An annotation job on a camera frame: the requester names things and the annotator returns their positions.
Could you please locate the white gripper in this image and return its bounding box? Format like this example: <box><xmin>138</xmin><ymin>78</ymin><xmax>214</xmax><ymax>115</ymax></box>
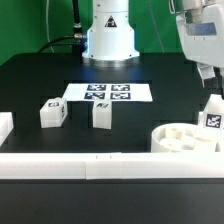
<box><xmin>176</xmin><ymin>5</ymin><xmax>224</xmax><ymax>99</ymax></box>

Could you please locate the white round stool seat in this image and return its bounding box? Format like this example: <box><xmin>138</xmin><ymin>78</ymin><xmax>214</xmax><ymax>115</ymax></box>
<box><xmin>151</xmin><ymin>123</ymin><xmax>224</xmax><ymax>153</ymax></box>

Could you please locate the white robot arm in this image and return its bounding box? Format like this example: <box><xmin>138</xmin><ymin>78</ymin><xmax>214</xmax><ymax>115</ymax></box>
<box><xmin>82</xmin><ymin>0</ymin><xmax>224</xmax><ymax>95</ymax></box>

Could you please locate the white front fence bar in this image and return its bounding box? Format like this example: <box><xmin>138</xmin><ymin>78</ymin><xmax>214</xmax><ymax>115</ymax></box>
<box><xmin>0</xmin><ymin>153</ymin><xmax>224</xmax><ymax>180</ymax></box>

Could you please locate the white fence bar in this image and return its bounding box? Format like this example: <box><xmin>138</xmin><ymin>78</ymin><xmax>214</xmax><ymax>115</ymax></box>
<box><xmin>0</xmin><ymin>112</ymin><xmax>14</xmax><ymax>146</ymax></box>
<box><xmin>0</xmin><ymin>153</ymin><xmax>224</xmax><ymax>180</ymax></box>

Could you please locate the white marker sheet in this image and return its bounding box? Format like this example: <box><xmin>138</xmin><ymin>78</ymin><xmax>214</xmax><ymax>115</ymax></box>
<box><xmin>63</xmin><ymin>83</ymin><xmax>153</xmax><ymax>102</ymax></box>

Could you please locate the white left fence bar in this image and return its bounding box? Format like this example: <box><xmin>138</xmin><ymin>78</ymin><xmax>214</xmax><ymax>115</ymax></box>
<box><xmin>0</xmin><ymin>112</ymin><xmax>14</xmax><ymax>146</ymax></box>

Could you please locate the black thick cable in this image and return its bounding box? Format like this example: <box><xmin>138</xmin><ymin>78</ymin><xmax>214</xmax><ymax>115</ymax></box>
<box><xmin>72</xmin><ymin>0</ymin><xmax>84</xmax><ymax>40</ymax></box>

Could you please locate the black curved cable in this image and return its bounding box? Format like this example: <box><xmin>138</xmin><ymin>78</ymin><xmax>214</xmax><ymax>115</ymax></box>
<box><xmin>37</xmin><ymin>34</ymin><xmax>88</xmax><ymax>54</ymax></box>

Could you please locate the thin white cable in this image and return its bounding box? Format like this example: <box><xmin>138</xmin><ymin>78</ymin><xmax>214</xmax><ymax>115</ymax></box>
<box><xmin>45</xmin><ymin>0</ymin><xmax>55</xmax><ymax>54</ymax></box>

